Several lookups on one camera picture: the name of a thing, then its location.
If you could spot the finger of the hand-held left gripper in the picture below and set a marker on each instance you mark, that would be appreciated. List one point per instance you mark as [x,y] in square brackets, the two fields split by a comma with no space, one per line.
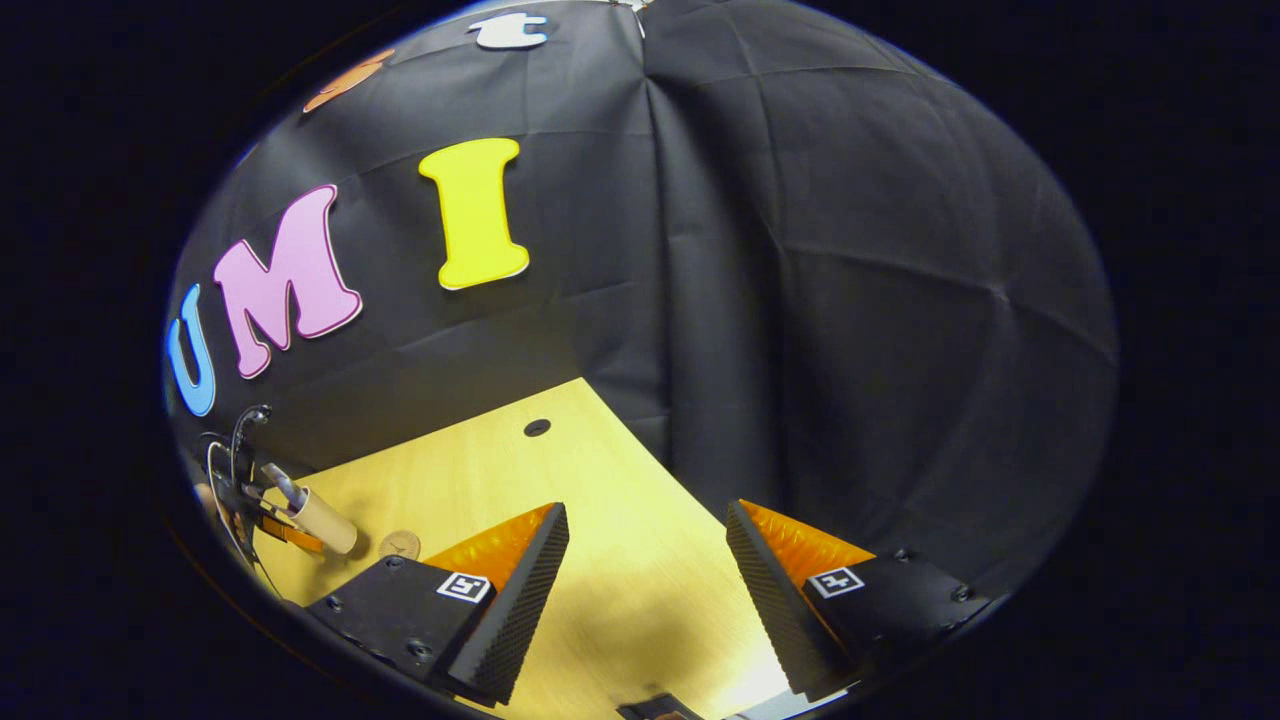
[295,537]

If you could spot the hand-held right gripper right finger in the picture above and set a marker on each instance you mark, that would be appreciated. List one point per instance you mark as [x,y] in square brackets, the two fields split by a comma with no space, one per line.
[775,610]

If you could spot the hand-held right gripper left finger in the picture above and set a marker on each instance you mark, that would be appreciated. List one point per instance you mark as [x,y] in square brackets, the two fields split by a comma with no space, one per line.
[515,610]

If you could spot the beige cup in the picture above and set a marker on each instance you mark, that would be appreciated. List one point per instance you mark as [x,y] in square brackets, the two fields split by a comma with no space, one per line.
[325,520]

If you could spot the round brown coaster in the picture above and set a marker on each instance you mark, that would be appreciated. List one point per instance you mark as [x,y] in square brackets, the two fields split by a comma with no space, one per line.
[400,545]

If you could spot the wooden desktop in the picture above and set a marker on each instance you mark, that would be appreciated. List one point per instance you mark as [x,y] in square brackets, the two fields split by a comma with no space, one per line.
[600,480]

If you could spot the black backdrop cloth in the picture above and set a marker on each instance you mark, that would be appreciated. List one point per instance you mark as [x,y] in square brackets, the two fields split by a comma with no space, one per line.
[850,300]

